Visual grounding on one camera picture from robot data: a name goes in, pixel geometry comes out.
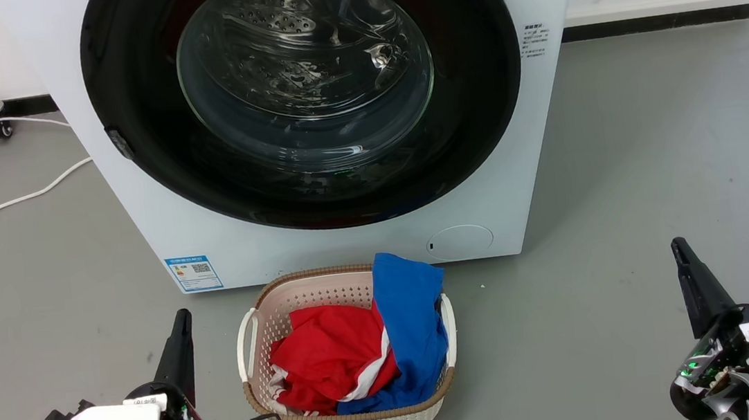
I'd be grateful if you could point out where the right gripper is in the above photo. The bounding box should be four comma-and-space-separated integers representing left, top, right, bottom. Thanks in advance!
654, 230, 749, 420

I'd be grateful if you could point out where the round black glass washer door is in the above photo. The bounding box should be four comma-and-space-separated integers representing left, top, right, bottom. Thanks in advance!
74, 0, 537, 254

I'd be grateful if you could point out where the white front-load washing machine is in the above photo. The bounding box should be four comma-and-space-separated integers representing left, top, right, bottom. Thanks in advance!
0, 0, 611, 311

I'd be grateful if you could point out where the blue energy label sticker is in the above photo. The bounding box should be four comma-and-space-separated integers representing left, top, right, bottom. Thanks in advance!
164, 253, 225, 295

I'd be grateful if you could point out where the beige woven laundry basket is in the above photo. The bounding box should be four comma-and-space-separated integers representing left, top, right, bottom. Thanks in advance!
229, 254, 467, 420

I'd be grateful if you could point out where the red and white garment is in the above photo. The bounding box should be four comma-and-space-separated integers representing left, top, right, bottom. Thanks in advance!
262, 298, 404, 420

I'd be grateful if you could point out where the blue garment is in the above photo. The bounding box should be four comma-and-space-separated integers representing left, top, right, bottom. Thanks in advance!
321, 246, 458, 417

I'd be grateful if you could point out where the round white filter cover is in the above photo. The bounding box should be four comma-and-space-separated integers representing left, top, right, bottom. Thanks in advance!
424, 221, 496, 264

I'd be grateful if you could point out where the small printed text label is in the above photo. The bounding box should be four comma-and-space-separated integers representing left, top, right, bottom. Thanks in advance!
519, 21, 552, 64

